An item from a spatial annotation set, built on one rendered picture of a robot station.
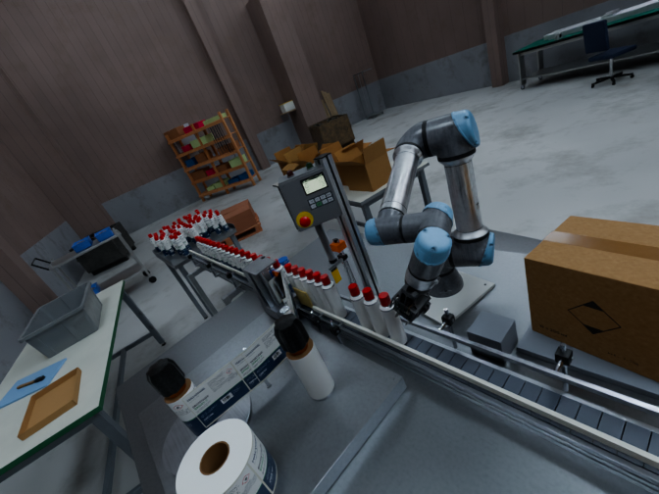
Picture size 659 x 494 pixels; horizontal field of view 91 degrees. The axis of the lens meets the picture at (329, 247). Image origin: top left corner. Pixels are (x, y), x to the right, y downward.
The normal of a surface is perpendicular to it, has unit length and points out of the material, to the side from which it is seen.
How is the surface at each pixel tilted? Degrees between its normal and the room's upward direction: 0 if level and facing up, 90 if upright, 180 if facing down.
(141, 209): 90
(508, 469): 0
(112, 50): 90
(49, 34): 90
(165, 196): 90
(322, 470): 0
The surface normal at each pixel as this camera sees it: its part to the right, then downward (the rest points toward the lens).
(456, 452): -0.35, -0.83
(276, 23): 0.48, 0.23
